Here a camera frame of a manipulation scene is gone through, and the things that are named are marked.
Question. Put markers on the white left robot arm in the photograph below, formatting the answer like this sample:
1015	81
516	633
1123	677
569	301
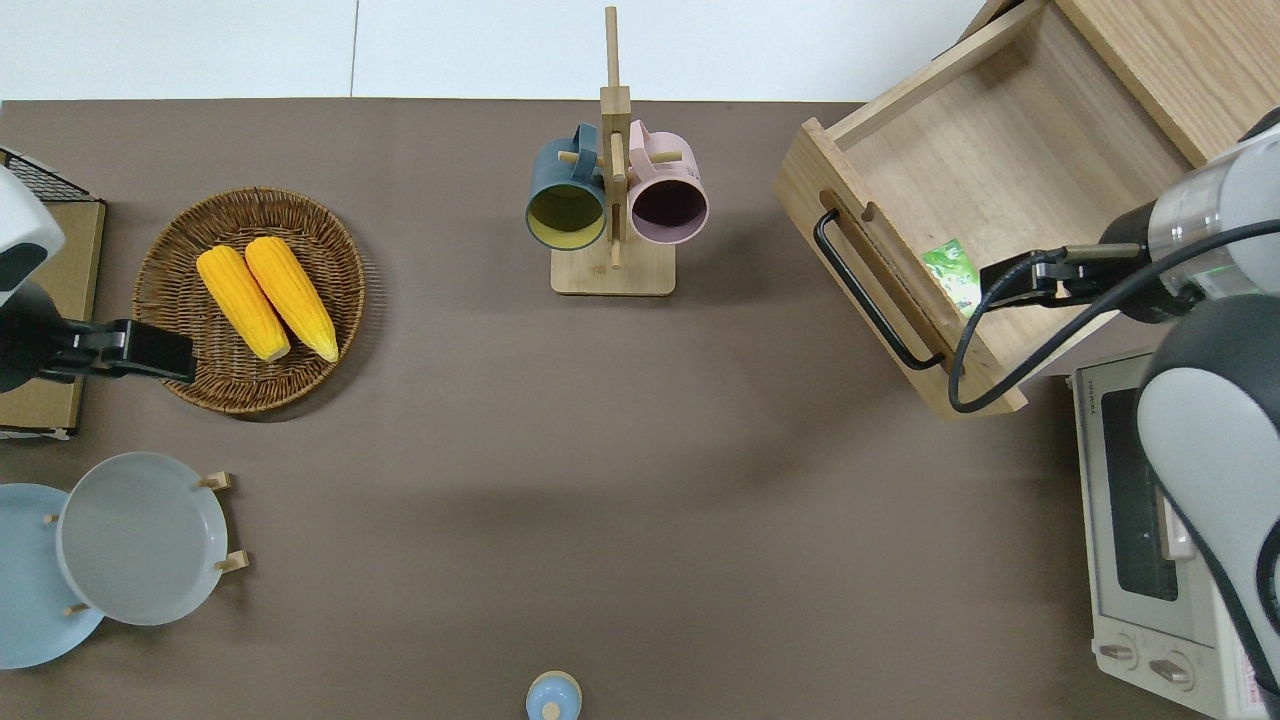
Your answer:
22	230

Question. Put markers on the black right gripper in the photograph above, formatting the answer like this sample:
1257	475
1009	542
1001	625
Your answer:
1090	282

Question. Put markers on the yellow corn cob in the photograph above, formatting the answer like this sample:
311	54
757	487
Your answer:
292	295
240	300

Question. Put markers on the round wicker basket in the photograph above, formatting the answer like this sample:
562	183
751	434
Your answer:
180	260

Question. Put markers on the wooden cabinet box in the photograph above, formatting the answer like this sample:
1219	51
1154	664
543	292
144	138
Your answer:
1180	60

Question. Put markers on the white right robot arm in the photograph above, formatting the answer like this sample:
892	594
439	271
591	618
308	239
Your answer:
1210	440

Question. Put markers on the light blue plate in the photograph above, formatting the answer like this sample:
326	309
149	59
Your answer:
30	590

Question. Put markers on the small blue bell button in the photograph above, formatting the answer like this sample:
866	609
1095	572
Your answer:
553	697

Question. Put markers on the dark blue mug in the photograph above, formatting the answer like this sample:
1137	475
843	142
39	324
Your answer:
565	215

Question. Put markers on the green tea packet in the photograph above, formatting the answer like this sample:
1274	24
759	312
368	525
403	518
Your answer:
950	272

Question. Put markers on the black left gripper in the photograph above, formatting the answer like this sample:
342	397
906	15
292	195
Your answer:
95	348

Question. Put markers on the wooden mug tree stand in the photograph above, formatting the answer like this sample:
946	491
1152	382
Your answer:
612	270

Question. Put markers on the grey plate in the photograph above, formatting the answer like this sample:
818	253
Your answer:
140	540

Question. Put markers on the wooden plate rack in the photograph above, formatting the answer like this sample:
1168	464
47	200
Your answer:
232	562

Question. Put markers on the pink mug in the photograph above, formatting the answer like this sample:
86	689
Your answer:
668	205

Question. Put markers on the white toaster oven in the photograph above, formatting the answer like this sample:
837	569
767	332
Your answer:
1110	560

